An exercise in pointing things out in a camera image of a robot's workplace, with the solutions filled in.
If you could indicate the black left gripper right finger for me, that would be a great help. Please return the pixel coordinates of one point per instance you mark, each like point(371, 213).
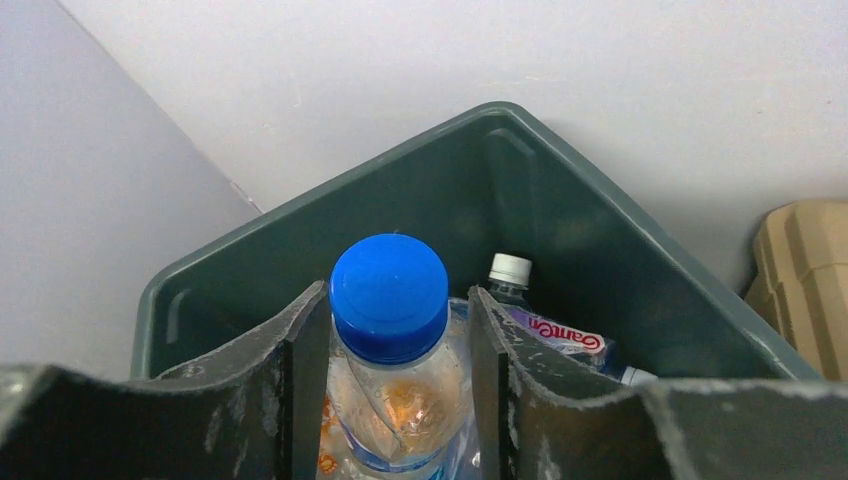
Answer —
point(542, 415)

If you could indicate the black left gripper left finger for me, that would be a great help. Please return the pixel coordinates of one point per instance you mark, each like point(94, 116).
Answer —
point(249, 409)

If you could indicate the blue label water bottle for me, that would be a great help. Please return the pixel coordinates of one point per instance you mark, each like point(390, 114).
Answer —
point(508, 278)

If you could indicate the dark green plastic bin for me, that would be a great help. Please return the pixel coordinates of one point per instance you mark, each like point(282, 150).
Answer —
point(493, 179)

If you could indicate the crushed blue label bottle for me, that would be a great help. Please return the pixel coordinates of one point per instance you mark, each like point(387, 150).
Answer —
point(591, 349)

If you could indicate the tan plastic toolbox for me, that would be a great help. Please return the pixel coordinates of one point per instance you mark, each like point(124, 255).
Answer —
point(800, 286)

